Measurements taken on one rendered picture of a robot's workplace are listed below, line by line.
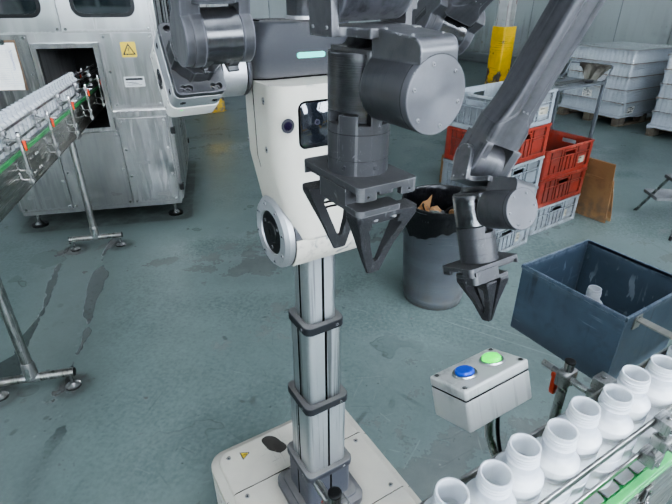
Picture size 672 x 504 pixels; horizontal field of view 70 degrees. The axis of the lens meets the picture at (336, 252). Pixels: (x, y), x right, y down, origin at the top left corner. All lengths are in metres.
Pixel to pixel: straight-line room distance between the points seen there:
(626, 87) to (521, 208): 7.31
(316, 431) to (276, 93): 0.89
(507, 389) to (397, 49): 0.58
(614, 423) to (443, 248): 1.98
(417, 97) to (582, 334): 1.16
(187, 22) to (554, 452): 0.72
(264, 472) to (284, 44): 1.31
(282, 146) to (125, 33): 3.10
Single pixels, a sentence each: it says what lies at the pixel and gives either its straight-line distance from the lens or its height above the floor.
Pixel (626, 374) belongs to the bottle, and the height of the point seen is 1.15.
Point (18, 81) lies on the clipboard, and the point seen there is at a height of 1.11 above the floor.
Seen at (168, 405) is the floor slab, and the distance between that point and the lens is 2.40.
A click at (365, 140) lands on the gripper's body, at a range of 0.43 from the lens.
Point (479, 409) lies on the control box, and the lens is 0.79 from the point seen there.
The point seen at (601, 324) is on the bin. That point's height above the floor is 0.90.
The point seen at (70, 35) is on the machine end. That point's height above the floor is 1.39.
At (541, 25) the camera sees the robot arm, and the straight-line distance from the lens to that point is 0.76.
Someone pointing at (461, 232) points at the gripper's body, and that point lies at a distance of 0.75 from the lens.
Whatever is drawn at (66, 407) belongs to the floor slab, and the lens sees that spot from 2.57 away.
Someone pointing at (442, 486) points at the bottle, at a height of 1.15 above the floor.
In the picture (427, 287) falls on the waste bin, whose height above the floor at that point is 0.16.
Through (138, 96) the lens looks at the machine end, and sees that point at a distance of 3.98.
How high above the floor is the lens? 1.63
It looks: 28 degrees down
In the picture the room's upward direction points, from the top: straight up
